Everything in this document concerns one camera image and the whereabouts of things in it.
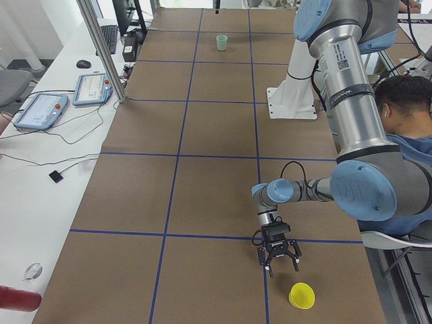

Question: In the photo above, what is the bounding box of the seated person in blue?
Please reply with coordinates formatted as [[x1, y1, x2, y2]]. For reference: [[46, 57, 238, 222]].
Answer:
[[358, 74, 431, 237]]

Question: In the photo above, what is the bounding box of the far teach pendant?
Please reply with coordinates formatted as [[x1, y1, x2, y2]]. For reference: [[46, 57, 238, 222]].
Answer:
[[72, 73, 113, 106]]

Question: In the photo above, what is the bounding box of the aluminium frame post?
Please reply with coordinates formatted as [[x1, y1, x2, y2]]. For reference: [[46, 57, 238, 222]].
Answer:
[[76, 0, 126, 103]]

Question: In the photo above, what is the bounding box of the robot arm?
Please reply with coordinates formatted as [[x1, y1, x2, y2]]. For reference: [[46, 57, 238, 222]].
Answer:
[[252, 1, 431, 270]]

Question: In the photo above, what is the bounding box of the red bottle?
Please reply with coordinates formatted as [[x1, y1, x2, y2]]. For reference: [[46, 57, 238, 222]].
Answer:
[[1, 286, 42, 312]]

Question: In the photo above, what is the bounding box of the yellow cup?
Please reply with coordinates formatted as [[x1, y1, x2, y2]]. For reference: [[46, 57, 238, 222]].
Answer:
[[288, 282, 315, 310]]

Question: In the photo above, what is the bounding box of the small black sensor box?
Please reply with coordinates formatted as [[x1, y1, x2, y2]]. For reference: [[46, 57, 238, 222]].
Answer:
[[49, 170, 63, 183]]

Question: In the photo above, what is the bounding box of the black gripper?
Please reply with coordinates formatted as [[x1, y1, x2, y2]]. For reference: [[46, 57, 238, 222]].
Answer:
[[257, 222, 302, 277]]

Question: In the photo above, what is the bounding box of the teach pendant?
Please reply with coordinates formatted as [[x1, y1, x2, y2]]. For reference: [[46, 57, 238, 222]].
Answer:
[[13, 93, 69, 130], [72, 73, 113, 106]]

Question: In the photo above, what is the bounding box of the near teach pendant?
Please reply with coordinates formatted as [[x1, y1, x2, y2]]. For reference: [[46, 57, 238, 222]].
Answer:
[[13, 93, 69, 130]]

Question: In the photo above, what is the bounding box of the black monitor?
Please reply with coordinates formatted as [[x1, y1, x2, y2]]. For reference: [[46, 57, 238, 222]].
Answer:
[[112, 0, 135, 35]]

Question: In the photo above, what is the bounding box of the black keyboard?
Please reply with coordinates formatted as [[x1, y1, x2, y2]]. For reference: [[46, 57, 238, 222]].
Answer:
[[100, 24, 119, 54]]

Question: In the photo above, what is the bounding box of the black box with label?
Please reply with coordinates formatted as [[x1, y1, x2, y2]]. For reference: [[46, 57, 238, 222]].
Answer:
[[122, 36, 138, 62]]

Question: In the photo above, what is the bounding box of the brown table mat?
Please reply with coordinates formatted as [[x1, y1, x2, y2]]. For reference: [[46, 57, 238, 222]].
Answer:
[[34, 9, 385, 323]]

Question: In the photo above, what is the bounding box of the green cup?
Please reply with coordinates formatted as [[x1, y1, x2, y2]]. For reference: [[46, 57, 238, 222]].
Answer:
[[215, 34, 228, 51]]

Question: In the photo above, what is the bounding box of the white chair seat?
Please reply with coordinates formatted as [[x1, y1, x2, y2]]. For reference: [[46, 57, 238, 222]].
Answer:
[[361, 231, 431, 250]]

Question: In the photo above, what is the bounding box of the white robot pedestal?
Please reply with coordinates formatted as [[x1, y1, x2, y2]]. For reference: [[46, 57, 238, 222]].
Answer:
[[266, 40, 317, 120]]

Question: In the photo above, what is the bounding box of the black computer mouse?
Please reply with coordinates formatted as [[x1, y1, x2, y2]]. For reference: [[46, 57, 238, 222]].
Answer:
[[76, 59, 92, 69]]

